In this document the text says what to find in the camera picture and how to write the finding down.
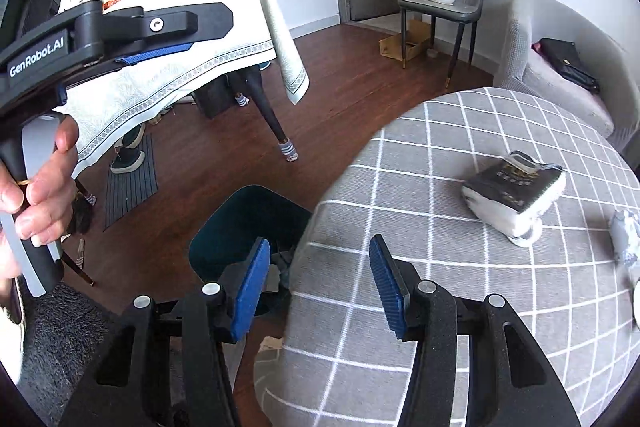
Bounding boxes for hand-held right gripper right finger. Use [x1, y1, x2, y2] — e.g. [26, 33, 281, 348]
[369, 234, 583, 427]

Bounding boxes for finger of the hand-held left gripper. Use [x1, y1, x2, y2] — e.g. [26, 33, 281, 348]
[102, 2, 235, 66]

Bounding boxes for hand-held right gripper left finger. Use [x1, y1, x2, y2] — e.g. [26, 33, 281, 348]
[59, 237, 271, 427]

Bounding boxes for dark teal trash bin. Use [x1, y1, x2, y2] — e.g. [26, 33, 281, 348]
[188, 186, 313, 318]

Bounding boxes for black and white packet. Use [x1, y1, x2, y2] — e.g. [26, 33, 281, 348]
[461, 151, 567, 248]

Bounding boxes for white paper ball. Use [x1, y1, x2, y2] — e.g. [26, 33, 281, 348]
[607, 209, 640, 268]

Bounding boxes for person's left forearm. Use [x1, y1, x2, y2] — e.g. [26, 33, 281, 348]
[0, 252, 126, 408]

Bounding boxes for person's left hand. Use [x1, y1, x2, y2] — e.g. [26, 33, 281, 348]
[0, 114, 81, 250]

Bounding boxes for white patterned tablecloth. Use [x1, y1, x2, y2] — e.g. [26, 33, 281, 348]
[57, 0, 308, 180]

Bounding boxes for dark box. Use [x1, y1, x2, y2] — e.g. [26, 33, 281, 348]
[192, 79, 236, 118]

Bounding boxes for dark table leg striped sock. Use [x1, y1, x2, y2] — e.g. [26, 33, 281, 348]
[232, 74, 251, 108]
[75, 177, 97, 206]
[250, 72, 300, 162]

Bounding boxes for grey checked tablecloth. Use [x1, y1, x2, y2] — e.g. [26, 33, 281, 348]
[253, 87, 640, 427]

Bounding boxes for dark sneaker white sole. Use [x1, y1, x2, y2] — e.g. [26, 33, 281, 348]
[110, 127, 147, 175]

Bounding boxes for dark ribbed floor mat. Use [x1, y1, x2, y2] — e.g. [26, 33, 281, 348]
[102, 134, 160, 233]

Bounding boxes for brown cardboard box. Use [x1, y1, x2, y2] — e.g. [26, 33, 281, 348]
[378, 19, 432, 62]

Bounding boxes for grey chair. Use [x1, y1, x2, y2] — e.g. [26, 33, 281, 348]
[397, 0, 488, 90]

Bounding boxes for grey armchair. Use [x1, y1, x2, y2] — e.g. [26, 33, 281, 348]
[492, 0, 640, 150]

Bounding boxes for black bag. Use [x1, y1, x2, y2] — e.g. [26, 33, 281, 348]
[537, 38, 601, 95]

